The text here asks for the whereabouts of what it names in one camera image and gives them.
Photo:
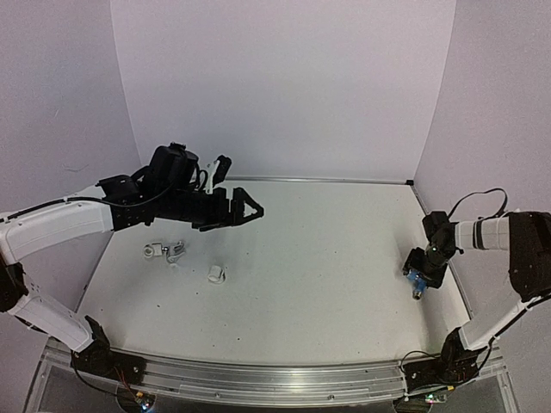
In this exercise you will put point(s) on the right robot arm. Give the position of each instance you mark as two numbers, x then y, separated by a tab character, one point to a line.
525	239

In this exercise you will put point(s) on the right circuit board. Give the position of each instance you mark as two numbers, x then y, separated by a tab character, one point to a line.
439	395

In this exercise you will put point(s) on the blue water faucet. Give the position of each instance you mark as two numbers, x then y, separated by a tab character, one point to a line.
418	282

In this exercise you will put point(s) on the left circuit board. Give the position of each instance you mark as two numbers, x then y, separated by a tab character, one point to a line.
131	401

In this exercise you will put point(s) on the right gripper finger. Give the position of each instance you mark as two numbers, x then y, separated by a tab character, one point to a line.
414	262
433	280

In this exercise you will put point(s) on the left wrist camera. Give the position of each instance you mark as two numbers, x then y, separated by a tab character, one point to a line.
216	172

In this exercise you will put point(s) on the white pipe elbow fitting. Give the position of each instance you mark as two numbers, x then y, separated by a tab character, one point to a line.
153	250

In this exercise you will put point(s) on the circuit board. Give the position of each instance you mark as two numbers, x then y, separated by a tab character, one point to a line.
439	395
131	401

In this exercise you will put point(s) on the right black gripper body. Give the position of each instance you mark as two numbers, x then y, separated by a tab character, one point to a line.
435	261

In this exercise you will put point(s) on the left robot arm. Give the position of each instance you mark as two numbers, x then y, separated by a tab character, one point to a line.
172	186

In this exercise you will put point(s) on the chrome water faucet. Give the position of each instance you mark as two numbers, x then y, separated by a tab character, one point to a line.
173	251

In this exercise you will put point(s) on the small white pipe fitting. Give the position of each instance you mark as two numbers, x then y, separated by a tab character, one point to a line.
216	275

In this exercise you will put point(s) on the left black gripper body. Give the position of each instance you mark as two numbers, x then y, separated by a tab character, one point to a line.
174	206

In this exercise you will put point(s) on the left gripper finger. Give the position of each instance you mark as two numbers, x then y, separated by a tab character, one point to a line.
214	226
244	208

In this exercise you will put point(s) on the aluminium front rail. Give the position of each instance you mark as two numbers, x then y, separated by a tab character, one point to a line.
269	386

